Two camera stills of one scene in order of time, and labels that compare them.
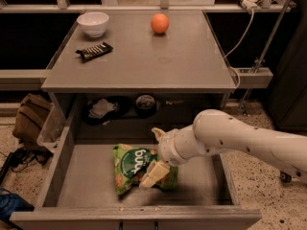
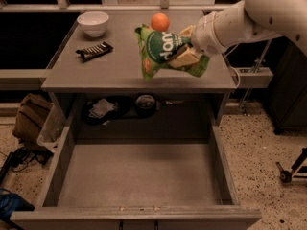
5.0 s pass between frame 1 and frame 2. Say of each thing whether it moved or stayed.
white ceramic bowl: stayed
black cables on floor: stayed
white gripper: moved
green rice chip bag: moved
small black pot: stayed
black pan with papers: stayed
